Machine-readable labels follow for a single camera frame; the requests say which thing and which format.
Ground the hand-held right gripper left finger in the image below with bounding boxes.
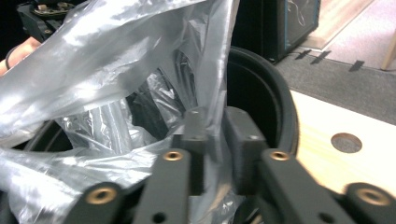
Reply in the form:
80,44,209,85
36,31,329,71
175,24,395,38
134,106,209,224

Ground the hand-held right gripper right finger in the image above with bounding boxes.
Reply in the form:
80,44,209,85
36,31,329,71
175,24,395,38
224,106,356,224

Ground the clear plastic trash bag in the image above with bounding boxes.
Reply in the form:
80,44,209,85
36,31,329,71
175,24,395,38
0,0,248,224

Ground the dark grey trash can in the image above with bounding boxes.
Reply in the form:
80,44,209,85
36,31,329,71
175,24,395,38
12,46,301,224

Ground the thin black left wrist band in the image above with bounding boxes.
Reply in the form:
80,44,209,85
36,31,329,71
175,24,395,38
5,46,20,71

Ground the black floor tape strip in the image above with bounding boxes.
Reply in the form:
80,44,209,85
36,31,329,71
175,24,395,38
347,59,366,73
293,49,313,61
309,49,332,65

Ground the black cabinet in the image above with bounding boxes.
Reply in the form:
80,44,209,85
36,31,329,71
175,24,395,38
232,0,322,63

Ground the pale wooden desk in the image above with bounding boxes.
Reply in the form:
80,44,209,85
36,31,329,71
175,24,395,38
380,27,396,71

